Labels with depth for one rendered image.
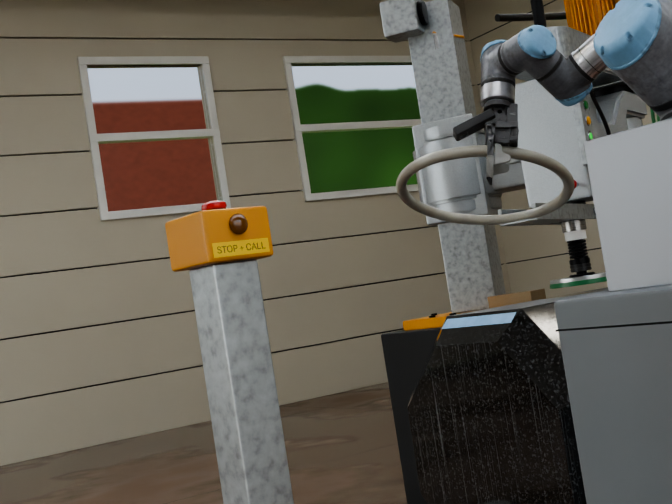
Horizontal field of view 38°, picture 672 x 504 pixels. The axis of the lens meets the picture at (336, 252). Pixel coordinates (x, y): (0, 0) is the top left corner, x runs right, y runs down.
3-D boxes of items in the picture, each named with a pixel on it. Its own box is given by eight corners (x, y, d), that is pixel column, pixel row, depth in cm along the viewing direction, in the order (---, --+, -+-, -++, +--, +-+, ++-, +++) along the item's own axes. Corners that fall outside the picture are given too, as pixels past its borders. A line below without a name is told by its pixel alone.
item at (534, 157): (448, 236, 307) (448, 227, 308) (601, 208, 280) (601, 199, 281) (362, 176, 269) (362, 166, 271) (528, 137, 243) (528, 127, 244)
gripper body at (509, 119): (518, 142, 249) (518, 99, 253) (483, 141, 250) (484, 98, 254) (516, 154, 257) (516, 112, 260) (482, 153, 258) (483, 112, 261)
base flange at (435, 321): (398, 331, 409) (396, 319, 410) (480, 315, 439) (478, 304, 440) (483, 323, 371) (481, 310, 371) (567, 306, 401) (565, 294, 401)
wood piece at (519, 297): (488, 309, 386) (487, 297, 386) (503, 306, 393) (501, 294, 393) (532, 304, 372) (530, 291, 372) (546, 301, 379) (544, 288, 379)
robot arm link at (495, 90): (480, 81, 255) (479, 98, 264) (480, 98, 253) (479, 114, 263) (516, 81, 254) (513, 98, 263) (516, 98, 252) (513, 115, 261)
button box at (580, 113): (590, 165, 322) (576, 80, 324) (598, 164, 321) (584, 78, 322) (582, 165, 316) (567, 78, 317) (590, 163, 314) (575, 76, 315)
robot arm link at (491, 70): (497, 33, 256) (473, 49, 264) (496, 76, 252) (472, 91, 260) (525, 44, 260) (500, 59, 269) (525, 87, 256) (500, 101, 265)
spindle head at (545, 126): (567, 215, 357) (547, 94, 359) (627, 204, 345) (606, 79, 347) (529, 217, 327) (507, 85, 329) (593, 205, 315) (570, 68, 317)
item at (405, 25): (375, 42, 405) (369, 6, 405) (407, 44, 415) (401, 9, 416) (407, 27, 388) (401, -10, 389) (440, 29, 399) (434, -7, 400)
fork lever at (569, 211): (570, 225, 354) (568, 212, 355) (623, 216, 344) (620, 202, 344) (489, 228, 297) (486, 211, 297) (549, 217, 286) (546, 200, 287)
